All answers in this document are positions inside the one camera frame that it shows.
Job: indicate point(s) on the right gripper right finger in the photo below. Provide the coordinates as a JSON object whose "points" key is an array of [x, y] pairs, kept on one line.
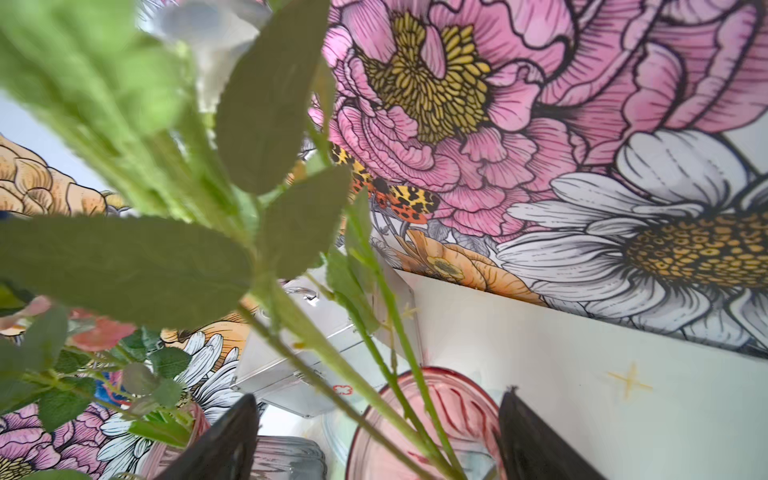
{"points": [[531, 449]]}

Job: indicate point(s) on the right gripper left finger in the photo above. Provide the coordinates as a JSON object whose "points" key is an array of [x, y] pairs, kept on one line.
{"points": [[225, 451]]}

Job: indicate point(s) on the ribbed glass vase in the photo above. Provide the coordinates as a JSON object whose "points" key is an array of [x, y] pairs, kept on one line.
{"points": [[275, 457], [468, 415]]}

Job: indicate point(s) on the small yellow wildflower sprig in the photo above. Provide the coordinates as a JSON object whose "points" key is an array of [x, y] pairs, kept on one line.
{"points": [[232, 203]]}

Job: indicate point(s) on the grey metal case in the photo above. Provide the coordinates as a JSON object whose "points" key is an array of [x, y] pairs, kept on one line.
{"points": [[275, 381]]}

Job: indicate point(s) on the pink carnation stem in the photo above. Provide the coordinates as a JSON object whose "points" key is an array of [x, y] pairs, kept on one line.
{"points": [[64, 361]]}

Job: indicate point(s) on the white rose bunch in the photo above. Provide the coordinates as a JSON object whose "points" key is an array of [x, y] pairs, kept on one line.
{"points": [[217, 33]]}

